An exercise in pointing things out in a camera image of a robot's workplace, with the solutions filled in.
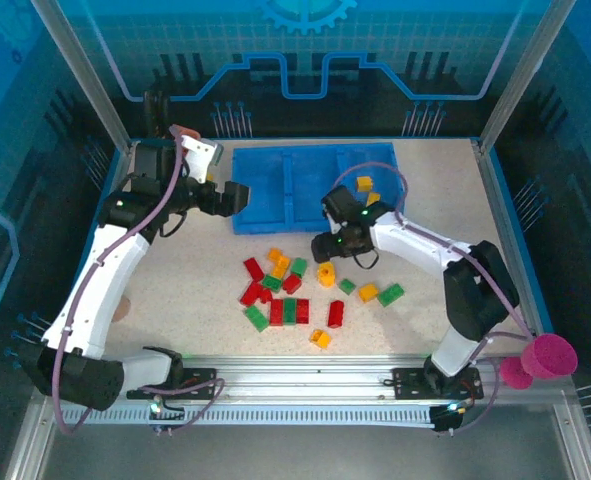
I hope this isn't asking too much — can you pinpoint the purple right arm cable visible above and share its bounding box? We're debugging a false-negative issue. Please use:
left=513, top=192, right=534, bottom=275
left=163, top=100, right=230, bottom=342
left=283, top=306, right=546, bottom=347
left=334, top=161, right=539, bottom=436

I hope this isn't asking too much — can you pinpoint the round yellow lego piece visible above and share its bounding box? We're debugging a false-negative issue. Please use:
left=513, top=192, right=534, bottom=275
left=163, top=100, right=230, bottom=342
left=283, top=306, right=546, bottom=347
left=316, top=261, right=337, bottom=289

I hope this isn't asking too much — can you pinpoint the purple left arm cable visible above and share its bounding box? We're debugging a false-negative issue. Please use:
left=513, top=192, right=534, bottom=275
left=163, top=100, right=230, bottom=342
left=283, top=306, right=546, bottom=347
left=52, top=132, right=189, bottom=436

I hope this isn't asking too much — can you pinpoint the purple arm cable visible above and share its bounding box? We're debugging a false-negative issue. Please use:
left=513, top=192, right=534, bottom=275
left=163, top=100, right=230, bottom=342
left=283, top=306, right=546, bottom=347
left=52, top=132, right=189, bottom=436
left=334, top=161, right=539, bottom=436

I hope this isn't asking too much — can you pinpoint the aluminium frame post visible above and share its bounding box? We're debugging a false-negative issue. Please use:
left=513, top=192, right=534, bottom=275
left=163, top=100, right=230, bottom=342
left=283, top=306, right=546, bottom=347
left=477, top=0, right=566, bottom=156
left=29, top=0, right=139, bottom=156

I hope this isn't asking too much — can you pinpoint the black base electronics box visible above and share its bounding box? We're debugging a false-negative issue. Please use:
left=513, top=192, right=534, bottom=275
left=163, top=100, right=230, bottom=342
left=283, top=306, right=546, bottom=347
left=147, top=393, right=186, bottom=436
left=432, top=397, right=476, bottom=434

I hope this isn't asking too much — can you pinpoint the black tool handle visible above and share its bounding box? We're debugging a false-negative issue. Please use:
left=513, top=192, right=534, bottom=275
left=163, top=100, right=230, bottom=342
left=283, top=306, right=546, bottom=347
left=156, top=91, right=172, bottom=141
left=143, top=90, right=158, bottom=140

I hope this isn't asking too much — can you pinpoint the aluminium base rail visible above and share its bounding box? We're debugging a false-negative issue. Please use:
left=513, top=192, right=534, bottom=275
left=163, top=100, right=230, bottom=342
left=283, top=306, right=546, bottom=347
left=39, top=352, right=576, bottom=406

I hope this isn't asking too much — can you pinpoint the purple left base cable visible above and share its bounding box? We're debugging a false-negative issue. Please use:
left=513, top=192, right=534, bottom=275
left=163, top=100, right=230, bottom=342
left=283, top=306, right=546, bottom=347
left=137, top=377, right=226, bottom=437

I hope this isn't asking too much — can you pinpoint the white slotted cable duct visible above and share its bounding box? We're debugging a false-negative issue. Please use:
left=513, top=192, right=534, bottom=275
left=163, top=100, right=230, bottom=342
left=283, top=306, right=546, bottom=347
left=54, top=403, right=439, bottom=427

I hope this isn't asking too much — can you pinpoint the pink plastic cup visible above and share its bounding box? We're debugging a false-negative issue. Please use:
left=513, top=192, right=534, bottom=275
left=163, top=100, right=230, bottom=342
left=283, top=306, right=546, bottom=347
left=520, top=333, right=580, bottom=381

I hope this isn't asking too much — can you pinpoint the blue three-compartment tray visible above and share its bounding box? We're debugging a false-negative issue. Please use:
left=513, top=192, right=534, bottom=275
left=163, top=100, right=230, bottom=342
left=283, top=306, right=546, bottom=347
left=231, top=141, right=409, bottom=237

